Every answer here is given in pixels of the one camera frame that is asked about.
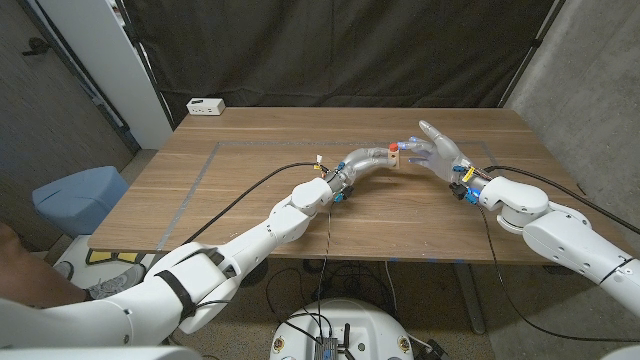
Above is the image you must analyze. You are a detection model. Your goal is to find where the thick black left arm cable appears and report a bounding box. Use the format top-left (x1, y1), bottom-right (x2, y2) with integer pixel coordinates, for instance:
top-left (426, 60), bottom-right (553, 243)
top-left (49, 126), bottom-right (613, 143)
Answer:
top-left (182, 161), bottom-right (329, 245)

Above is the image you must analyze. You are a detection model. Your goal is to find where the blue stool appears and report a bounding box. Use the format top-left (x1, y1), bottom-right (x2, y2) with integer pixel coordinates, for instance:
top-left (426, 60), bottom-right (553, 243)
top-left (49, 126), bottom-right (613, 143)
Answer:
top-left (31, 165), bottom-right (130, 239)

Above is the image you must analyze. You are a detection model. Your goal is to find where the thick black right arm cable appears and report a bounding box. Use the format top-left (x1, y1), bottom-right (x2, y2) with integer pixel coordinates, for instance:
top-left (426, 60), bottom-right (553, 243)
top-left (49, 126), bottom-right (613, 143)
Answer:
top-left (483, 165), bottom-right (640, 236)

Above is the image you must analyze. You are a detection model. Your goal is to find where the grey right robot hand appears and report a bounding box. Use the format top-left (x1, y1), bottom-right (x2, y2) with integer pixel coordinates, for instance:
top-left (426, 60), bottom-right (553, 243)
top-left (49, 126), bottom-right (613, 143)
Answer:
top-left (397, 119), bottom-right (492, 194)

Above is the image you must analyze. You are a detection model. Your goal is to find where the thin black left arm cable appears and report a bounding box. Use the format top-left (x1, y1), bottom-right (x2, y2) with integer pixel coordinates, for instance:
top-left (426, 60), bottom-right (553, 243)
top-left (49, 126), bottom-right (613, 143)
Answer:
top-left (174, 200), bottom-right (335, 351)

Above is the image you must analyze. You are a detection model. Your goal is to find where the black floor cable bundle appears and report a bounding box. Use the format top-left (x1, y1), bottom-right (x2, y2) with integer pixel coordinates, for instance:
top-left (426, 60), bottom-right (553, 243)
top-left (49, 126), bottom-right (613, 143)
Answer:
top-left (264, 258), bottom-right (399, 326)

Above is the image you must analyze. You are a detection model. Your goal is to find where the yellow black floor marker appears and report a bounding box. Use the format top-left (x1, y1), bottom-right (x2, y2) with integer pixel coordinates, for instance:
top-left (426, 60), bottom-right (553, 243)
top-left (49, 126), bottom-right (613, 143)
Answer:
top-left (84, 249), bottom-right (149, 265)

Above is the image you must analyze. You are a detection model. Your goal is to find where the black backdrop stand pole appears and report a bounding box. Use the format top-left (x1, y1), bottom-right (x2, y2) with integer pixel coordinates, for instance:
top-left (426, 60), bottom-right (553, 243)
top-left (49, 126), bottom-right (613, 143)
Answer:
top-left (497, 0), bottom-right (569, 109)
top-left (112, 0), bottom-right (176, 131)

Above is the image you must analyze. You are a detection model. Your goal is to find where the black backdrop curtain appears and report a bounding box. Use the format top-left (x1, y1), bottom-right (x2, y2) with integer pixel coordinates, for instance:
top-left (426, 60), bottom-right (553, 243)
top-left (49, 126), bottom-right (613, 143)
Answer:
top-left (122, 0), bottom-right (557, 129)

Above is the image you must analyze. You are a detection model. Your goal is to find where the black round floor fan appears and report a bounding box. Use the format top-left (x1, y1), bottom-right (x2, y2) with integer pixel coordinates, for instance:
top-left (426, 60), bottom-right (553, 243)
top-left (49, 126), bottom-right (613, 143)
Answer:
top-left (242, 257), bottom-right (270, 288)

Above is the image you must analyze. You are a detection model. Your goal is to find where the white floor board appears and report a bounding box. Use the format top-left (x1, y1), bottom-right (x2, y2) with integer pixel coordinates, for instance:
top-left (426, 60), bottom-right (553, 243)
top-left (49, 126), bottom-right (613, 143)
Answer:
top-left (52, 234), bottom-right (151, 281)

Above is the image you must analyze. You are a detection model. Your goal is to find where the grey table leg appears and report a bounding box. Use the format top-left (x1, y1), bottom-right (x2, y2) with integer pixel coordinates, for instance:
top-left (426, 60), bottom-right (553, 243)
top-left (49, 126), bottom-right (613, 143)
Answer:
top-left (452, 263), bottom-right (487, 335)

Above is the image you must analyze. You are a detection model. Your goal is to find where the black door handle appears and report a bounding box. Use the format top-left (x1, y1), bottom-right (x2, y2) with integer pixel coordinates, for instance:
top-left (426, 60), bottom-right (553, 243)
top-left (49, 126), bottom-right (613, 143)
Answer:
top-left (21, 36), bottom-right (51, 56)

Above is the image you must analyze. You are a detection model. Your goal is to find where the person's bare leg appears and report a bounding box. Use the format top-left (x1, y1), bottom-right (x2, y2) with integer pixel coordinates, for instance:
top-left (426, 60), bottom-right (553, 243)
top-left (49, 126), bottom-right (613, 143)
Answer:
top-left (0, 222), bottom-right (89, 309)

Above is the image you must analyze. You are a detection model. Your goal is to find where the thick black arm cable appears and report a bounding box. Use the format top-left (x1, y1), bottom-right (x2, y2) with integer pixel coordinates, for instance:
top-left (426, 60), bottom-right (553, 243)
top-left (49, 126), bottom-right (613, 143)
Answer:
top-left (182, 161), bottom-right (329, 245)
top-left (483, 165), bottom-right (640, 236)

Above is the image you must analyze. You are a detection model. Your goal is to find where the white floor cable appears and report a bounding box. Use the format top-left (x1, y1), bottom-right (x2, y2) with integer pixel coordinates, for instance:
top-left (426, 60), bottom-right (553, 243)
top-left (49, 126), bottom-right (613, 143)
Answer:
top-left (383, 260), bottom-right (400, 321)

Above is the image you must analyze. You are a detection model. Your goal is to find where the grey finned module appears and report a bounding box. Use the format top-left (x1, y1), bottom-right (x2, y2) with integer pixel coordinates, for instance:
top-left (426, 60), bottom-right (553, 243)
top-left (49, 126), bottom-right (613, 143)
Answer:
top-left (313, 335), bottom-right (339, 360)

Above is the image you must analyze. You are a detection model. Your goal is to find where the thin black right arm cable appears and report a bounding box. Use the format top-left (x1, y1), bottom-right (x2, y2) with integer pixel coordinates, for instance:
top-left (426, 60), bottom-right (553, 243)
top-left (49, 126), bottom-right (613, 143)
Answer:
top-left (477, 204), bottom-right (640, 344)

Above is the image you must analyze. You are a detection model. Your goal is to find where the white power strip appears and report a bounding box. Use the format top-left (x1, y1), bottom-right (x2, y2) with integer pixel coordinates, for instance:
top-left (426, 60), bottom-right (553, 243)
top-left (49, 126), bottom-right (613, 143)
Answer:
top-left (186, 97), bottom-right (226, 117)

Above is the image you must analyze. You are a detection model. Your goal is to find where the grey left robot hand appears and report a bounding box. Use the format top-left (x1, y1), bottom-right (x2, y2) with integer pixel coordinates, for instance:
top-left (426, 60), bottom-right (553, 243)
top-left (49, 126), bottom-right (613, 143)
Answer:
top-left (324, 146), bottom-right (402, 195)

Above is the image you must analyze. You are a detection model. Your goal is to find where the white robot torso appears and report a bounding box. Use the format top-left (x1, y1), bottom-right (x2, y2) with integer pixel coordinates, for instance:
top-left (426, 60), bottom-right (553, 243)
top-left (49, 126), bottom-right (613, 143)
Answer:
top-left (269, 298), bottom-right (415, 360)

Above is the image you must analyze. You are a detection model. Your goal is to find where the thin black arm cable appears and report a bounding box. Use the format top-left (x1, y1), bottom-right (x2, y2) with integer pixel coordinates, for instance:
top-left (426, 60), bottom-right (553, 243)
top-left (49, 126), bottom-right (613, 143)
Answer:
top-left (477, 204), bottom-right (640, 344)
top-left (174, 200), bottom-right (335, 351)

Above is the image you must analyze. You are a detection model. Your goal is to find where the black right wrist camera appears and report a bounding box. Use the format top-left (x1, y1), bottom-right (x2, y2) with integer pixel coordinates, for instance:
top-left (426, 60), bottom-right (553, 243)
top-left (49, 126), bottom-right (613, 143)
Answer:
top-left (448, 181), bottom-right (479, 206)

